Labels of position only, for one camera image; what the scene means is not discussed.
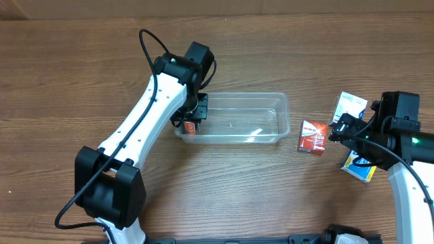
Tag orange tube white cap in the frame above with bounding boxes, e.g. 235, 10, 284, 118
184, 121, 196, 135

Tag blue Vicks VapoDrops box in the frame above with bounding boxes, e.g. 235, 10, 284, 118
340, 150, 376, 183

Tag clear plastic container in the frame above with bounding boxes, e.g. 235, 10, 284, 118
174, 92, 290, 144

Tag red medicine box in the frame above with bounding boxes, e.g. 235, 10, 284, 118
298, 120, 328, 155

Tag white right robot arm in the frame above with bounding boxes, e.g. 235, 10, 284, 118
329, 91, 433, 243

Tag white bandage box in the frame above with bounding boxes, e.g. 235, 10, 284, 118
329, 91, 368, 126

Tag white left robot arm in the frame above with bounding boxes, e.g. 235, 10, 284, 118
75, 42, 216, 243

